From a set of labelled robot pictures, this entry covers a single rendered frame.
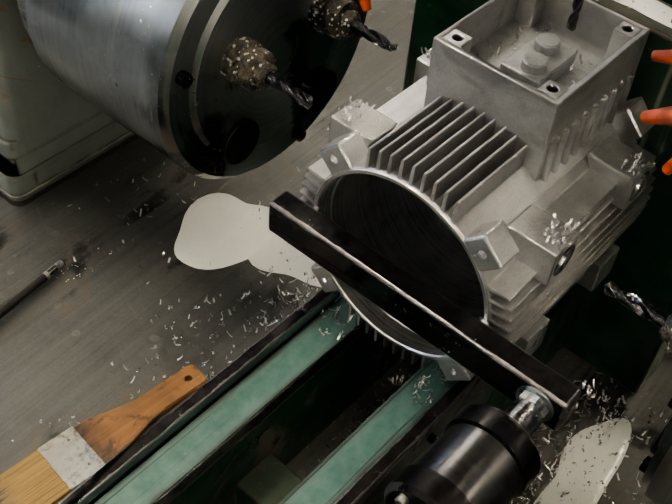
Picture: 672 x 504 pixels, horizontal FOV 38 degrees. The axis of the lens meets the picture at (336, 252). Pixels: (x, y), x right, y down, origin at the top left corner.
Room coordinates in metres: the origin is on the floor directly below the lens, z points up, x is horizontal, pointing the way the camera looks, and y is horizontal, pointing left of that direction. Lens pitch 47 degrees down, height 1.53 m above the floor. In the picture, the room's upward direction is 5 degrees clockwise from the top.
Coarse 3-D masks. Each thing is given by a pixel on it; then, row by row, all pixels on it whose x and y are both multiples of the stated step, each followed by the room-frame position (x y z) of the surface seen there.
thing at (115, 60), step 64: (64, 0) 0.65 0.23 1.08; (128, 0) 0.62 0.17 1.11; (192, 0) 0.61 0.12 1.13; (256, 0) 0.65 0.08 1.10; (320, 0) 0.70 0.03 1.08; (64, 64) 0.65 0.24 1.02; (128, 64) 0.60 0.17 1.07; (192, 64) 0.60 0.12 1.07; (256, 64) 0.61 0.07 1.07; (320, 64) 0.71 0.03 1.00; (128, 128) 0.62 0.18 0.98; (192, 128) 0.60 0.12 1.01; (256, 128) 0.64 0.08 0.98
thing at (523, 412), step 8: (520, 400) 0.36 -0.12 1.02; (528, 400) 0.36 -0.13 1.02; (512, 408) 0.35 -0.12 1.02; (520, 408) 0.35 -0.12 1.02; (528, 408) 0.35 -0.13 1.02; (536, 408) 0.35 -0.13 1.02; (512, 416) 0.35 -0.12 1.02; (520, 416) 0.35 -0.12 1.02; (528, 416) 0.35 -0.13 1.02; (536, 416) 0.35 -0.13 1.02; (528, 424) 0.34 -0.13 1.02; (536, 424) 0.35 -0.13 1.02; (528, 432) 0.34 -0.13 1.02
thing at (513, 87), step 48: (528, 0) 0.63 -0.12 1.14; (432, 48) 0.56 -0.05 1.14; (480, 48) 0.60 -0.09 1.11; (528, 48) 0.58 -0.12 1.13; (576, 48) 0.61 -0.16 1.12; (624, 48) 0.57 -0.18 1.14; (432, 96) 0.56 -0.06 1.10; (480, 96) 0.53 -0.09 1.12; (528, 96) 0.51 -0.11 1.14; (576, 96) 0.52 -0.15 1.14; (624, 96) 0.58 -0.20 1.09; (528, 144) 0.51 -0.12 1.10; (576, 144) 0.53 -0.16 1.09
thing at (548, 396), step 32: (288, 192) 0.52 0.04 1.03; (288, 224) 0.49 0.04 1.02; (320, 224) 0.49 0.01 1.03; (320, 256) 0.47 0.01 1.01; (352, 256) 0.46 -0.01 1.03; (384, 256) 0.46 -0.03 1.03; (352, 288) 0.46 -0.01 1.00; (384, 288) 0.44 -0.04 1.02; (416, 288) 0.44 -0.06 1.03; (416, 320) 0.42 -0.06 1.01; (448, 320) 0.41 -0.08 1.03; (480, 320) 0.42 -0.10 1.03; (448, 352) 0.40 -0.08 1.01; (480, 352) 0.39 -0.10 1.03; (512, 352) 0.39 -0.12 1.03; (512, 384) 0.37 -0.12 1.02; (544, 384) 0.37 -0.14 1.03; (544, 416) 0.35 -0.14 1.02
